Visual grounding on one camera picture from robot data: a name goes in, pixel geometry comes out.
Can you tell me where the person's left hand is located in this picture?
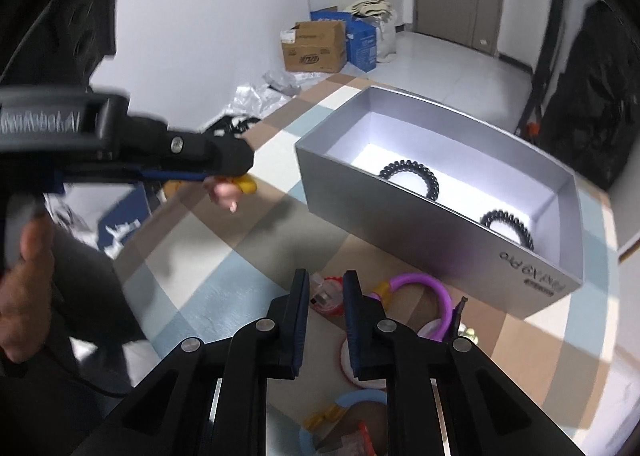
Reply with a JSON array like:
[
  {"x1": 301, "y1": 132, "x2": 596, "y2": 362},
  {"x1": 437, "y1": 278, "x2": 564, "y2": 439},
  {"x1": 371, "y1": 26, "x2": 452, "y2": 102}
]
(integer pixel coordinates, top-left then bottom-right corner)
[{"x1": 0, "y1": 215, "x2": 57, "y2": 365}]

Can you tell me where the yellow bead accessory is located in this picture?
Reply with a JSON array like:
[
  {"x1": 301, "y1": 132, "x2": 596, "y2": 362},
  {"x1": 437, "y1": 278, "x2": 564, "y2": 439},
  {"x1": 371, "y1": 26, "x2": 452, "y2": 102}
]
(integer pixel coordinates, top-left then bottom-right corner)
[{"x1": 304, "y1": 403, "x2": 349, "y2": 433}]

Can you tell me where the blue white printed bag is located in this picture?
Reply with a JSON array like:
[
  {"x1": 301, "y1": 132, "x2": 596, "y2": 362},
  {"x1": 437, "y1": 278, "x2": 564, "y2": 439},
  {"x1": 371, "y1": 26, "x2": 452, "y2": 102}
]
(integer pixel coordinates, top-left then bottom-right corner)
[{"x1": 95, "y1": 180, "x2": 153, "y2": 259}]

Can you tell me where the white sack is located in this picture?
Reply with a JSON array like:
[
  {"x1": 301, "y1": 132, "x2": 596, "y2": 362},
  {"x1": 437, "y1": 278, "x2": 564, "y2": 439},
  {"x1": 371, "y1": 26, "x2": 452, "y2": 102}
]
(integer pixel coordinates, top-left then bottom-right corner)
[{"x1": 345, "y1": 0, "x2": 398, "y2": 64}]

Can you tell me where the clear red charm accessory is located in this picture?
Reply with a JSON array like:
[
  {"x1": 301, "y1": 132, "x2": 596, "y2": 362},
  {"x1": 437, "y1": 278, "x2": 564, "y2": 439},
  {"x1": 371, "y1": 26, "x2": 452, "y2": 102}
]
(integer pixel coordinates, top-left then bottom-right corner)
[{"x1": 309, "y1": 275, "x2": 347, "y2": 315}]

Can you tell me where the person's dark clothing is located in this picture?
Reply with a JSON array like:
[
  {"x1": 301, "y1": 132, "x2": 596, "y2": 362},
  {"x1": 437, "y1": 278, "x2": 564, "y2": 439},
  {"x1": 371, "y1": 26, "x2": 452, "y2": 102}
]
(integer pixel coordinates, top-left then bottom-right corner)
[{"x1": 0, "y1": 222, "x2": 148, "y2": 456}]

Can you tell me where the grey cardboard box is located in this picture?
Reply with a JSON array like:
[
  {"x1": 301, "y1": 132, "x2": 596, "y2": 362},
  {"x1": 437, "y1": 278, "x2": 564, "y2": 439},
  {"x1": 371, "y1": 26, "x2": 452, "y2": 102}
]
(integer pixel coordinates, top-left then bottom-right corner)
[{"x1": 294, "y1": 86, "x2": 585, "y2": 321}]

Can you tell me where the black hair clip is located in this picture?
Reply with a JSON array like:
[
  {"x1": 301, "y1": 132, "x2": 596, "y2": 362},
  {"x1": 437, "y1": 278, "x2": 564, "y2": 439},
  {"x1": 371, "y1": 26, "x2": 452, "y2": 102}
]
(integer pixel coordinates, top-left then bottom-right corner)
[{"x1": 451, "y1": 297, "x2": 469, "y2": 334}]

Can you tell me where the large black bag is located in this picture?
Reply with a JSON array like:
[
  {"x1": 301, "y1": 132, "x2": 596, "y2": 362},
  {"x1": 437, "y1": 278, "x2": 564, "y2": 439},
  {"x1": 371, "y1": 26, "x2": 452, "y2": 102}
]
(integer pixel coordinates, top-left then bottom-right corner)
[{"x1": 539, "y1": 0, "x2": 640, "y2": 193}]

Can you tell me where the purple ring bracelet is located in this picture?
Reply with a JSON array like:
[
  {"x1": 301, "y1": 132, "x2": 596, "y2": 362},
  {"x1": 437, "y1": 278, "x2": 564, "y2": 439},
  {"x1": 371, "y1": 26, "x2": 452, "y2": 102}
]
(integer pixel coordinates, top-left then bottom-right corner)
[{"x1": 371, "y1": 273, "x2": 452, "y2": 343}]

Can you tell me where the light blue ring bracelet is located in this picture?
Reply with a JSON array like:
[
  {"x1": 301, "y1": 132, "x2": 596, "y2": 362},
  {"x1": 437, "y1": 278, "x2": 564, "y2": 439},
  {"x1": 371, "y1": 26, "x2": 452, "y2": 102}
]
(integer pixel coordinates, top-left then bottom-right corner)
[{"x1": 299, "y1": 388, "x2": 387, "y2": 456}]

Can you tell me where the black metal rack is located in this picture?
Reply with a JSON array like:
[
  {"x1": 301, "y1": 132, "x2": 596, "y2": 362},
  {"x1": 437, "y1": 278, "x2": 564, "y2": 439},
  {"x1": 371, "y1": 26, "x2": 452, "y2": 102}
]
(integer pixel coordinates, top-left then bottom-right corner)
[{"x1": 515, "y1": 0, "x2": 569, "y2": 137}]

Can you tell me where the black spiral hair tie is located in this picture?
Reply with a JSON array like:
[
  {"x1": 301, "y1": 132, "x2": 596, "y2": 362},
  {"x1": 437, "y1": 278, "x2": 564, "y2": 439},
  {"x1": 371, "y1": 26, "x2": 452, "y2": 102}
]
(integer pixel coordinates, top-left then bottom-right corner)
[
  {"x1": 479, "y1": 208, "x2": 535, "y2": 252},
  {"x1": 378, "y1": 160, "x2": 442, "y2": 199}
]

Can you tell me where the clear plastic wrapping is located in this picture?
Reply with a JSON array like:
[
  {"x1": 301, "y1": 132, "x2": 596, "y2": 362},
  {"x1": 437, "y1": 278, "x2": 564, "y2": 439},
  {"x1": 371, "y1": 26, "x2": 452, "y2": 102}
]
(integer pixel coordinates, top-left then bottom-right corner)
[{"x1": 227, "y1": 68, "x2": 323, "y2": 117}]

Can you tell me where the white red-rimmed bangle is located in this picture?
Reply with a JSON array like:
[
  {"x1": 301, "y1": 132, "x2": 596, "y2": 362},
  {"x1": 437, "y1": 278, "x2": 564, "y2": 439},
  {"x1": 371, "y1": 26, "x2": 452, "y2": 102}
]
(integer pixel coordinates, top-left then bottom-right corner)
[{"x1": 339, "y1": 335, "x2": 387, "y2": 390}]

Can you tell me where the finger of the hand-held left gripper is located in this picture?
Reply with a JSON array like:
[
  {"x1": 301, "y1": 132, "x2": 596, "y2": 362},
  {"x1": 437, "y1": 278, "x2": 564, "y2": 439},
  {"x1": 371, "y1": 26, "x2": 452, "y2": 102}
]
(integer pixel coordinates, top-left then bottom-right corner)
[
  {"x1": 126, "y1": 116, "x2": 256, "y2": 177},
  {"x1": 131, "y1": 168, "x2": 213, "y2": 184}
]

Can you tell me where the brown cardboard box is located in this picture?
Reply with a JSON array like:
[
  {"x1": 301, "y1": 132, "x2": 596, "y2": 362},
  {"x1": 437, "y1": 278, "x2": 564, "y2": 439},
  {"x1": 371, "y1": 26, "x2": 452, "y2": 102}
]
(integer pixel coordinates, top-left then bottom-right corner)
[{"x1": 280, "y1": 20, "x2": 347, "y2": 73}]

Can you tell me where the blue cardboard box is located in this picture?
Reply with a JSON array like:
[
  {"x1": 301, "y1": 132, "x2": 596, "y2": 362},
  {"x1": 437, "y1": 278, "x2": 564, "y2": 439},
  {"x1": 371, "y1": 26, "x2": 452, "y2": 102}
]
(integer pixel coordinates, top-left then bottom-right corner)
[{"x1": 310, "y1": 10, "x2": 379, "y2": 72}]

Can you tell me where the yellow pink hair accessory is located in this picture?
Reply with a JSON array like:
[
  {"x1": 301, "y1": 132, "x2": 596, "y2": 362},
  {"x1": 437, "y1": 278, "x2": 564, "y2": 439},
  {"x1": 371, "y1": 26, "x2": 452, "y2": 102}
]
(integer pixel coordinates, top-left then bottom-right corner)
[{"x1": 204, "y1": 174, "x2": 259, "y2": 213}]

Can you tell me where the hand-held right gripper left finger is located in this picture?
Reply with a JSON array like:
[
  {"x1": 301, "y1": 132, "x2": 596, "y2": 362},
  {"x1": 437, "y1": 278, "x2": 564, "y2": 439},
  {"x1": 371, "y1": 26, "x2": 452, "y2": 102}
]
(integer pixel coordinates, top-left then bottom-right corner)
[{"x1": 70, "y1": 268, "x2": 312, "y2": 456}]

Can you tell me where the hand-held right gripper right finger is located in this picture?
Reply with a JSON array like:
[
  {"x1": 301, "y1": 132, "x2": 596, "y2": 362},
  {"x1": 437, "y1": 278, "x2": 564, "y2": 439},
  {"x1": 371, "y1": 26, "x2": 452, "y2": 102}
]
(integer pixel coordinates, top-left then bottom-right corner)
[{"x1": 342, "y1": 271, "x2": 566, "y2": 456}]

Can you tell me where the red packet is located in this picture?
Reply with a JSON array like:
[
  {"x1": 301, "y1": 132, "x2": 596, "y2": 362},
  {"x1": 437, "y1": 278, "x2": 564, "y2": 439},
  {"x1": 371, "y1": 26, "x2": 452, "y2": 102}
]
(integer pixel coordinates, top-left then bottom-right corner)
[{"x1": 344, "y1": 425, "x2": 376, "y2": 456}]

